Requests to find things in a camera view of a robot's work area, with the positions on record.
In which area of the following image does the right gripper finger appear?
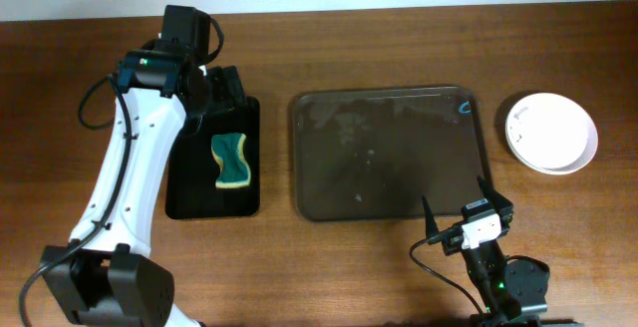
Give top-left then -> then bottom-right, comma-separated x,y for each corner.
422,195 -> 462,245
477,176 -> 512,212

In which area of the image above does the green yellow sponge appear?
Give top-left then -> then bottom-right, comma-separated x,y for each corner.
211,133 -> 252,189

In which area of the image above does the pink plate with stain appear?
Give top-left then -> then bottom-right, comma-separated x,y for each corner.
504,93 -> 599,175

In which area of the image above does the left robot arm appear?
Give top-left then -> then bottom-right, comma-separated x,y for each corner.
35,5 -> 247,326

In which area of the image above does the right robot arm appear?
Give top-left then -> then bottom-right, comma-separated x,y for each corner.
409,177 -> 550,326

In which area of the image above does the black rectangular tray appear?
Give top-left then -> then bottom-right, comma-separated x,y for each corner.
165,96 -> 260,219

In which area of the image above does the dark brown serving tray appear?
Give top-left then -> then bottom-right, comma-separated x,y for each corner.
291,86 -> 491,222

